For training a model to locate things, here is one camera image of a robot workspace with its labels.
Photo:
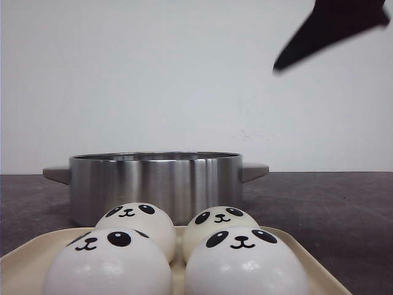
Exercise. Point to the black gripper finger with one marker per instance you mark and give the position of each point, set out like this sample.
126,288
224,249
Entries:
328,23

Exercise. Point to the panda bun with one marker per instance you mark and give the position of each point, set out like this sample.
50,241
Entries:
244,260
110,261
209,221
146,218

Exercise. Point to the stainless steel steamer pot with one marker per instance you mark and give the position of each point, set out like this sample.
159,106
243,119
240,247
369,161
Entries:
181,183

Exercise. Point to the cream plastic tray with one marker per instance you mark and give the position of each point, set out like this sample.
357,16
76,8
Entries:
23,270

